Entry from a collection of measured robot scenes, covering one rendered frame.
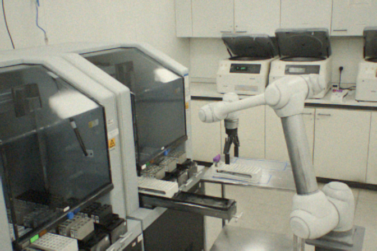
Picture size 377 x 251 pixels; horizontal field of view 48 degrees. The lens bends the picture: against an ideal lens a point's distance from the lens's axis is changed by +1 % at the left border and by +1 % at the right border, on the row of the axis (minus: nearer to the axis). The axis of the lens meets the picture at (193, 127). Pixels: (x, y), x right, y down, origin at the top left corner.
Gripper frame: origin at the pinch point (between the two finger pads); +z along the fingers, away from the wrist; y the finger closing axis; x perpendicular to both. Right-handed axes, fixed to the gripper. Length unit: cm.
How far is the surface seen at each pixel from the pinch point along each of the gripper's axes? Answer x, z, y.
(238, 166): -3.3, 5.3, 1.9
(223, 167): 4.4, 5.1, -3.0
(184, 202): 10.1, 12.5, -42.5
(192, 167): 32.2, 13.1, 7.1
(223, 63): 96, -30, 195
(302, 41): 18, -52, 224
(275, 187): -29.6, 11.2, -5.8
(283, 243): -26, 65, 24
